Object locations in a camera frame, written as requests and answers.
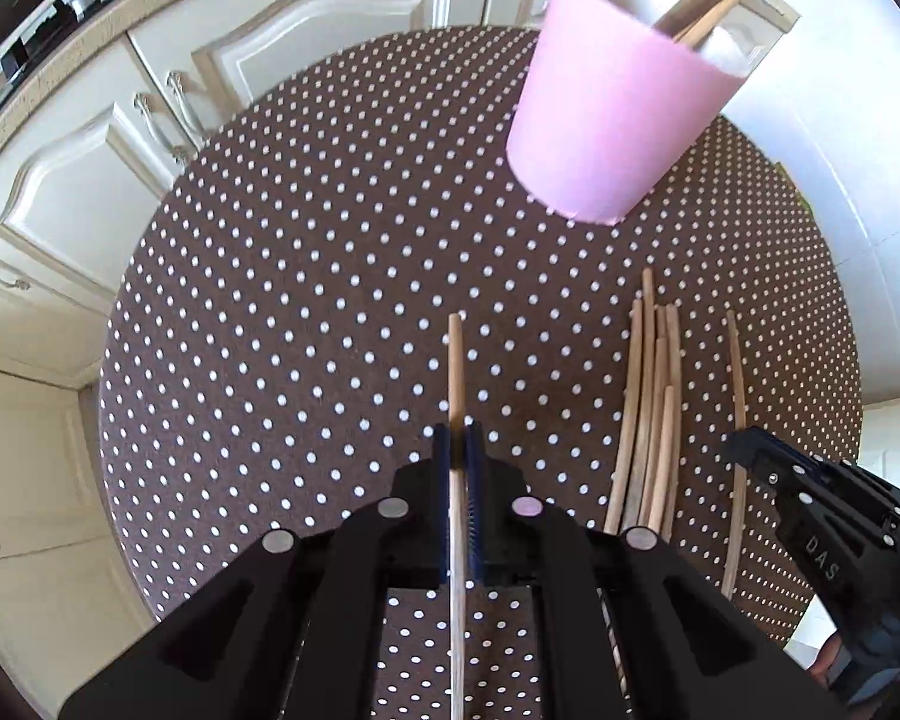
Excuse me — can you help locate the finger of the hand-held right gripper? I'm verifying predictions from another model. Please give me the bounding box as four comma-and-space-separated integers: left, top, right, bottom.
722, 425, 900, 545

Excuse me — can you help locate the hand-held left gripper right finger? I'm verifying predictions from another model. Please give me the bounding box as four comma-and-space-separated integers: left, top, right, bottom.
465, 421, 826, 720

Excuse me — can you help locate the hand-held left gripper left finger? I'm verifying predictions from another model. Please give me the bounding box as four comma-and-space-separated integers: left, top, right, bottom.
58, 424, 455, 720

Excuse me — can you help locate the group of wooden chopsticks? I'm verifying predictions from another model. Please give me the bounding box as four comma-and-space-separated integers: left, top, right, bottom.
604, 268, 749, 605

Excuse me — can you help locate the pink cup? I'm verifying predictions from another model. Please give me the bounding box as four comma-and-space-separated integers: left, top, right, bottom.
505, 0, 800, 226

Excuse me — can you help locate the person's right hand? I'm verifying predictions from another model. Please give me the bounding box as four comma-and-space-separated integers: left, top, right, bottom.
805, 634, 850, 692

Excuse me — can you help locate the round polka-dot table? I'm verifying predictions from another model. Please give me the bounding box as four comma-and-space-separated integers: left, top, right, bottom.
97, 26, 863, 720

